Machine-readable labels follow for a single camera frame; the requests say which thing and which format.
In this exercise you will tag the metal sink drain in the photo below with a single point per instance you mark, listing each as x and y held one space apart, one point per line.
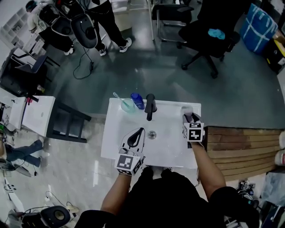
152 135

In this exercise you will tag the black faucet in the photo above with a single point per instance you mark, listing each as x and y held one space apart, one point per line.
150 107

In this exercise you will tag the dark blue chair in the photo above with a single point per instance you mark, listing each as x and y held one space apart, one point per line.
33 64

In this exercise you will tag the person's right forearm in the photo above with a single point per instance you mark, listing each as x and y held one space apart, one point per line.
207 169

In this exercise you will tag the clear plastic bag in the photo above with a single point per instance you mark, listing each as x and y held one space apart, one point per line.
274 189

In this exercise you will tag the person's left forearm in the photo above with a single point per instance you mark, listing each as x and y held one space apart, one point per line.
115 193

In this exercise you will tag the blue plastic bottle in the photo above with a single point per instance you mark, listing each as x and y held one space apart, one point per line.
138 101

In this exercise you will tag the blue striped bag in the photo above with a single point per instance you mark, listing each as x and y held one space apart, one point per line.
258 29

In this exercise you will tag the person's black clothing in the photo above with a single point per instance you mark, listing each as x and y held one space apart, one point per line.
169 200

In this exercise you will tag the clear toothbrush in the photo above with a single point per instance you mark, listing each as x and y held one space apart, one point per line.
119 97

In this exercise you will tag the black white-edged chair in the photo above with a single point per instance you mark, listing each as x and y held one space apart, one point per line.
85 31

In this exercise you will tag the white paint bucket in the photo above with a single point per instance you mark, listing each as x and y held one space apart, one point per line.
281 155

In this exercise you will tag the clear green cup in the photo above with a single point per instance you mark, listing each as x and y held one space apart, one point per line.
128 106

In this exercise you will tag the black round speaker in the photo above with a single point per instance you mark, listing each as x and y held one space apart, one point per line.
55 216

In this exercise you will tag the black office chair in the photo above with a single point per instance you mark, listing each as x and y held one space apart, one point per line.
200 33

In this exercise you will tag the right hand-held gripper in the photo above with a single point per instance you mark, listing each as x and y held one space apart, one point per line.
194 133

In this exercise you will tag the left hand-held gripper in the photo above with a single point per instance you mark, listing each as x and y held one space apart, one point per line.
130 161

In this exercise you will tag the white cubby shelf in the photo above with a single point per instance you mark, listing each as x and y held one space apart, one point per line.
13 29

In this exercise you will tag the teal cloth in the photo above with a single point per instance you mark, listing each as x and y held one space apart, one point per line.
216 33

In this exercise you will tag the wooden pallet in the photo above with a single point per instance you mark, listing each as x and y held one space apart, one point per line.
242 151

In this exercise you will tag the black and yellow box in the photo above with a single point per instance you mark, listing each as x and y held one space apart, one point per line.
275 55

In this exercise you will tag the black metal stand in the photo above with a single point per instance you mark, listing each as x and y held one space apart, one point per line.
69 124

